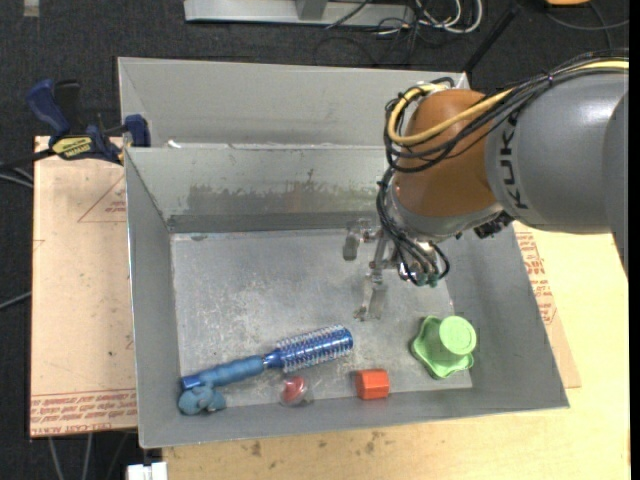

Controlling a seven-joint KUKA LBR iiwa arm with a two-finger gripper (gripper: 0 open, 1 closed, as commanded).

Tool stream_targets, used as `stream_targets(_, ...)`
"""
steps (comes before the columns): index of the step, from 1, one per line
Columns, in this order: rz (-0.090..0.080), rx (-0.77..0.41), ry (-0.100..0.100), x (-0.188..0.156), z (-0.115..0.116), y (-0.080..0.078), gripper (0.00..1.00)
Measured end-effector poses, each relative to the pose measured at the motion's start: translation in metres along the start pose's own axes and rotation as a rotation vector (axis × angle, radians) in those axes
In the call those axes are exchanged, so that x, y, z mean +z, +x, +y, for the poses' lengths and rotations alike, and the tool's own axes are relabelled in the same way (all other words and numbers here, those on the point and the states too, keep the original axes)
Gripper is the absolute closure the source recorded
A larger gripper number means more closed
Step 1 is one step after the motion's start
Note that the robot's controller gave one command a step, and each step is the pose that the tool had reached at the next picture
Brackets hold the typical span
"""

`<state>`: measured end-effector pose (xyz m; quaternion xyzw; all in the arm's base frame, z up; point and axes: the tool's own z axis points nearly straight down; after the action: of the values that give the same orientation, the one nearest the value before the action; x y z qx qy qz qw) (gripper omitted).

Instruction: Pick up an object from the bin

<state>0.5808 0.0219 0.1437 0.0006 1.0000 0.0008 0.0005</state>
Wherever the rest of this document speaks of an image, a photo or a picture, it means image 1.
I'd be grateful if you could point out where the orange-red block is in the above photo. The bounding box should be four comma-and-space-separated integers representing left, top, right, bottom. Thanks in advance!
354, 368, 392, 401

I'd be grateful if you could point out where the brown cardboard board, red print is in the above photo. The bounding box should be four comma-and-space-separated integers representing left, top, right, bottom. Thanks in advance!
29, 135, 583, 439

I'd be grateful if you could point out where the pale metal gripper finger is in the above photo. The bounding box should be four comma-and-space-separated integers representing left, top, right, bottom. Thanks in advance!
370, 280, 388, 321
353, 275, 374, 321

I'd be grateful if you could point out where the green flower-shaped cup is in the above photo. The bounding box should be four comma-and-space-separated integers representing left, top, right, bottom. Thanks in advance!
409, 314, 479, 381

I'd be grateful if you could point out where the blue round hairbrush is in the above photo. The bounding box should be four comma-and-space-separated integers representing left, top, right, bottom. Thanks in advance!
179, 323, 355, 392

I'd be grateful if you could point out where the grey metal bin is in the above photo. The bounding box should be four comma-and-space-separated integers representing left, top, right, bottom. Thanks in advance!
117, 56, 571, 449

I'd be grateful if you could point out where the red and clear spinning top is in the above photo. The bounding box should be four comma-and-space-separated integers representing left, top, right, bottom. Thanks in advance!
278, 375, 316, 409

